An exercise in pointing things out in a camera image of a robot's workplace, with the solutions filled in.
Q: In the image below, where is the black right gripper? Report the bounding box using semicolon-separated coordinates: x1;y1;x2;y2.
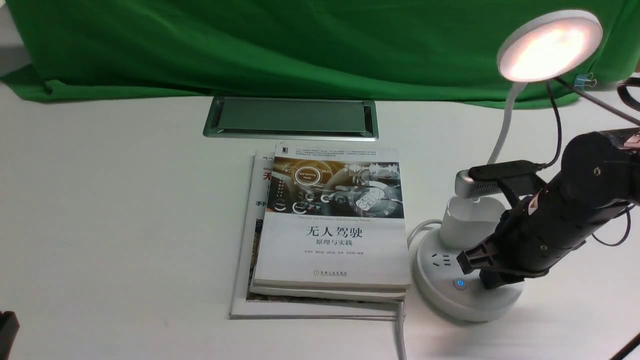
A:
455;190;630;290

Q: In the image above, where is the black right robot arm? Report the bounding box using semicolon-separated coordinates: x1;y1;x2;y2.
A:
479;129;639;289

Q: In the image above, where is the white round desk lamp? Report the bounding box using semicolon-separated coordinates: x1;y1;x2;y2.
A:
413;9;603;322

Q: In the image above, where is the middle white book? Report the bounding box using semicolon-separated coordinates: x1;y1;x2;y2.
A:
249;160;407;302

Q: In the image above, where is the white self-driving textbook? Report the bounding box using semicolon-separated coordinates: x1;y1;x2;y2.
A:
252;143;413;293

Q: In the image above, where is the blue binder clip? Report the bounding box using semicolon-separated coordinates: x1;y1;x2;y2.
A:
573;72;598;91

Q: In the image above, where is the green backdrop cloth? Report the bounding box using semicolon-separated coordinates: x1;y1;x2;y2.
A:
1;0;639;109

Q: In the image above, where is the large bottom magazine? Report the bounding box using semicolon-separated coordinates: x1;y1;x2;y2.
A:
230;150;399;322

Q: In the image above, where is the black object at left edge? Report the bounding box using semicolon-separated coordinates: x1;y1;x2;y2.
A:
0;311;20;360

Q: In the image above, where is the white lamp power cord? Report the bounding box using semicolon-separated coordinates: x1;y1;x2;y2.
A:
393;218;443;360

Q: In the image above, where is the black camera cable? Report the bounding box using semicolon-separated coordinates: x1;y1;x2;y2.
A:
535;80;563;170

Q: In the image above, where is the silver desk cable hatch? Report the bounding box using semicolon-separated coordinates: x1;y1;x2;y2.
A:
202;95;380;142

